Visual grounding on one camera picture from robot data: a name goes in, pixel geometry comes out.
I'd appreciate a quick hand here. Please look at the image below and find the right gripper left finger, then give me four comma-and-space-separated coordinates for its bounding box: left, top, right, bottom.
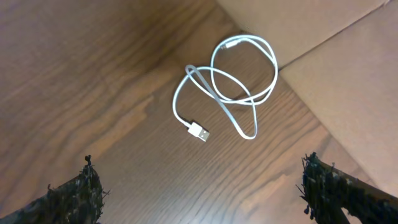
1, 155, 109, 224

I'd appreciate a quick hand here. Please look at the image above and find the white usb cable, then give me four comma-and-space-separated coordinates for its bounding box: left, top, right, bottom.
172, 34, 279, 142

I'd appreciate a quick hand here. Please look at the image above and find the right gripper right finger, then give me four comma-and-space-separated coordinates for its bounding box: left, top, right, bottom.
298, 152, 397, 224

